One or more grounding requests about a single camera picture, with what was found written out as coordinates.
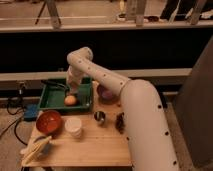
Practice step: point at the orange round fruit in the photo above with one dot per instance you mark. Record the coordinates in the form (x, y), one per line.
(70, 100)

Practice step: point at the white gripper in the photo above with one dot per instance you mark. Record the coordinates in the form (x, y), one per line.
(73, 79)

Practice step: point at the purple bowl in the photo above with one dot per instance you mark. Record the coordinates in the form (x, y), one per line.
(104, 93)

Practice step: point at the white paper cup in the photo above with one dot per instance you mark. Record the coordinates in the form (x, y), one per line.
(73, 126)

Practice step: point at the small metal cup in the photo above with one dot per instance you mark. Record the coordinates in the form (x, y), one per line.
(100, 117)

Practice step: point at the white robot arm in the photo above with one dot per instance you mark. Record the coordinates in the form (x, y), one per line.
(148, 136)

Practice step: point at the grey chair back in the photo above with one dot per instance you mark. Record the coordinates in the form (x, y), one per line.
(194, 109)

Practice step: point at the dark grape bunch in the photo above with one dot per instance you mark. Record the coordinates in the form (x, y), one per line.
(119, 124)

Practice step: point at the red wooden bowl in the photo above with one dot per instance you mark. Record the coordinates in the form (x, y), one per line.
(49, 122)

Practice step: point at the blue power box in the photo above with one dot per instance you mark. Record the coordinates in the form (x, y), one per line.
(31, 112)

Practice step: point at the green plastic tray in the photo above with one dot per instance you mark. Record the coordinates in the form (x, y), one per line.
(54, 93)

